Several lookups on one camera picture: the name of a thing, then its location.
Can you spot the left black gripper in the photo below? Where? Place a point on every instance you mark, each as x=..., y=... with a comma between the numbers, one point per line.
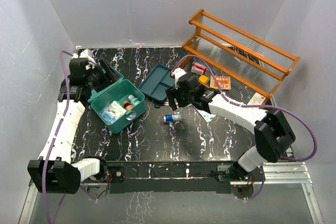
x=110, y=74

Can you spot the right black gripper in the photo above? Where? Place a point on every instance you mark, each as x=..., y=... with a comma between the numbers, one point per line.
x=172, y=94

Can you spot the blue white bandage roll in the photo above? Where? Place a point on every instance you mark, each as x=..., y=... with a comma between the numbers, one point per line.
x=172, y=118

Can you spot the blue white bandage packet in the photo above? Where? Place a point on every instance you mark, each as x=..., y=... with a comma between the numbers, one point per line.
x=112, y=112

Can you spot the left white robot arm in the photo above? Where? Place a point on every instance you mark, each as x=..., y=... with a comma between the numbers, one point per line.
x=53, y=170

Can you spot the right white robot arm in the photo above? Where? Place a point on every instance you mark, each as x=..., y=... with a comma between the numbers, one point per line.
x=272, y=132

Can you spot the green medicine kit box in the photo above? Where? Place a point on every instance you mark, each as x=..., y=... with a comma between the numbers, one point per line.
x=118, y=91

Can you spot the red white medicine box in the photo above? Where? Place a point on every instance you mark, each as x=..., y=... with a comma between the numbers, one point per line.
x=198, y=68

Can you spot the white green medicine bottle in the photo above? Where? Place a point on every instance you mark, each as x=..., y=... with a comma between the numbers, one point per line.
x=134, y=100

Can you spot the orange cap medicine bottle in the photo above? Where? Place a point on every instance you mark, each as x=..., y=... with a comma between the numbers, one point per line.
x=127, y=106

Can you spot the yellow grey sponge block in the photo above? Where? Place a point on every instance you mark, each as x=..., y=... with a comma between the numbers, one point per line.
x=204, y=79

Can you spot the blue white mask packet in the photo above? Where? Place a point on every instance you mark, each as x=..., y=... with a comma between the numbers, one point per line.
x=206, y=116

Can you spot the orange spiral notepad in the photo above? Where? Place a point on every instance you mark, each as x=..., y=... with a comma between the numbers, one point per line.
x=223, y=81

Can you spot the orange wooden shelf rack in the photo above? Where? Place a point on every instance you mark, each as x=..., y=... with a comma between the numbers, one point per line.
x=252, y=64

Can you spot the black front base bar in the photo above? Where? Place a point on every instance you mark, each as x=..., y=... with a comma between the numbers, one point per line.
x=136, y=176

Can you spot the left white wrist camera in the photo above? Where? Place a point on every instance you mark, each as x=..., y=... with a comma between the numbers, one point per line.
x=87, y=53

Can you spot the aluminium frame rail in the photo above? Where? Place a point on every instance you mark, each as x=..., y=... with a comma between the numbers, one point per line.
x=287, y=197

